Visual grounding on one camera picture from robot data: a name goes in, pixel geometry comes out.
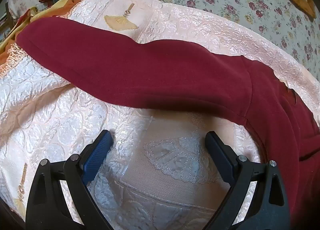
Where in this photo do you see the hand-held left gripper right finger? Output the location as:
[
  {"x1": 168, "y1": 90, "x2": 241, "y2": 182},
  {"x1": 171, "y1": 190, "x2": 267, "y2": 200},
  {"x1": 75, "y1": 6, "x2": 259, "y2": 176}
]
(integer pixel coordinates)
[{"x1": 204, "y1": 131, "x2": 298, "y2": 230}]

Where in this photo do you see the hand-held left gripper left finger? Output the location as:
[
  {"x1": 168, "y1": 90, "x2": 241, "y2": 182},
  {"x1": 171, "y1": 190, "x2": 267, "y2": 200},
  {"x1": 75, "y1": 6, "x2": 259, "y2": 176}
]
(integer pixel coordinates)
[{"x1": 25, "y1": 130, "x2": 113, "y2": 230}]

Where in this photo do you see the dark red sweater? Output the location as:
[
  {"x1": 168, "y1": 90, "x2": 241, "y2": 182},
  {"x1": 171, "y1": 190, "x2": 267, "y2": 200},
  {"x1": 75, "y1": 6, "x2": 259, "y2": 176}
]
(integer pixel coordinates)
[{"x1": 19, "y1": 16, "x2": 320, "y2": 230}]

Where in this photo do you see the pink embossed satin blanket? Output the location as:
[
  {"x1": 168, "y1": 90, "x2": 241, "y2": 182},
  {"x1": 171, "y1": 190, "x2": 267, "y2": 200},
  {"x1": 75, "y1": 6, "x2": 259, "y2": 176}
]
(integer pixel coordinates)
[{"x1": 0, "y1": 0, "x2": 320, "y2": 230}]

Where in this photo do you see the yellow orange cloth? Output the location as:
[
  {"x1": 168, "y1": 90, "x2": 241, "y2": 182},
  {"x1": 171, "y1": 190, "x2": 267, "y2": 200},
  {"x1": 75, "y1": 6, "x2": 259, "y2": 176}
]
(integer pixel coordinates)
[{"x1": 0, "y1": 0, "x2": 83, "y2": 65}]

